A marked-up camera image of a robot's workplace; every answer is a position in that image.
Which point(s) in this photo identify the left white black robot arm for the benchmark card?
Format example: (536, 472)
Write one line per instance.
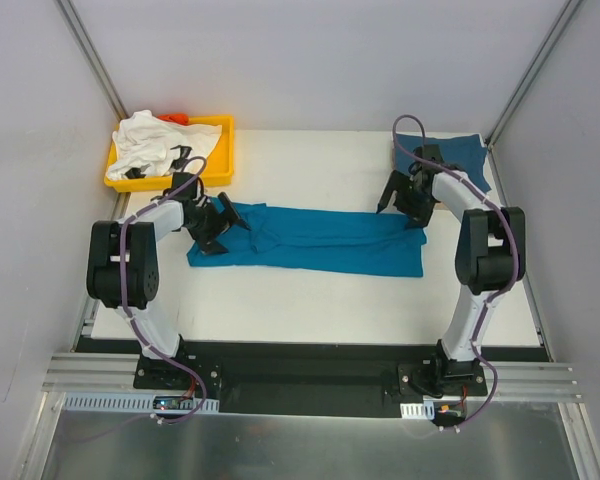
(123, 268)

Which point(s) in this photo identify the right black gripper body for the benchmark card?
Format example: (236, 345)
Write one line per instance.
(406, 198)

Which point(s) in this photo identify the right aluminium frame post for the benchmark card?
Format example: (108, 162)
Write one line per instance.
(566, 15)

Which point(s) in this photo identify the slotted cable duct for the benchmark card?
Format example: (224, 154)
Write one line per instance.
(138, 403)
(418, 411)

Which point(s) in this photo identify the aluminium extrusion rail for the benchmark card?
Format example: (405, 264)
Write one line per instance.
(538, 382)

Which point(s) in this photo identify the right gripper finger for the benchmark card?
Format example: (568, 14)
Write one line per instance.
(417, 222)
(393, 187)

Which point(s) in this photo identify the orange garment in bin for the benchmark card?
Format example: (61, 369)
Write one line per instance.
(177, 118)

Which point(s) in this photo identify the left aluminium frame post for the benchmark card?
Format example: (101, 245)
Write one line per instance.
(79, 32)

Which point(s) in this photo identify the folded dark blue t-shirt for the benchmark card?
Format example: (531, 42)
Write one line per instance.
(467, 152)

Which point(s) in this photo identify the left slotted cable duct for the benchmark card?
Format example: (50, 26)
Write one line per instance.
(138, 403)

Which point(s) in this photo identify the white printed t-shirt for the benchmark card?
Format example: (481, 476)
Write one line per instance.
(148, 147)

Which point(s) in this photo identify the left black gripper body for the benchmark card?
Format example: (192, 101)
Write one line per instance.
(216, 226)

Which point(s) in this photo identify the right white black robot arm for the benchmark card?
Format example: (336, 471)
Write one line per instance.
(489, 256)

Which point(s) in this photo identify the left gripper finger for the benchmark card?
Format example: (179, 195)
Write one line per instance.
(229, 215)
(212, 247)

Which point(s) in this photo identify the right slotted cable duct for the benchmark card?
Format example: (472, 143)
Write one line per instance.
(418, 411)

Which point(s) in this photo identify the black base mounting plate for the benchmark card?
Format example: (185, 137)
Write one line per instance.
(321, 380)

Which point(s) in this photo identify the aluminium frame post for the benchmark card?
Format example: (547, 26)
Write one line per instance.
(79, 32)
(566, 15)

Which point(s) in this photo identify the teal blue t-shirt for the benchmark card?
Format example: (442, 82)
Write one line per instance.
(332, 241)

